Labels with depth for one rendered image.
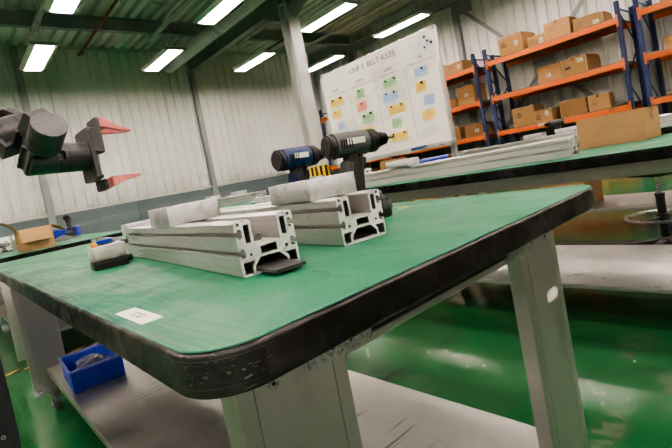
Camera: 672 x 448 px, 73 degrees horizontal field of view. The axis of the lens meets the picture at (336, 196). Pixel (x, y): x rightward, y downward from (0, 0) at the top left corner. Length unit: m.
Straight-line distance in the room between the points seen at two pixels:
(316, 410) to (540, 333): 0.58
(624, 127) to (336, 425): 2.19
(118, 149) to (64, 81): 2.00
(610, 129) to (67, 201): 11.70
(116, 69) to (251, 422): 13.23
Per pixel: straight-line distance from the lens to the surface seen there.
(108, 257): 1.29
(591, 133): 2.63
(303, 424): 0.59
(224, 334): 0.46
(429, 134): 4.05
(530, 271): 1.01
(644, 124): 2.55
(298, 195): 0.87
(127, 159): 13.11
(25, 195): 12.56
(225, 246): 0.73
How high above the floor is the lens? 0.91
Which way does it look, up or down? 3 degrees down
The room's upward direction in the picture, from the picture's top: 11 degrees counter-clockwise
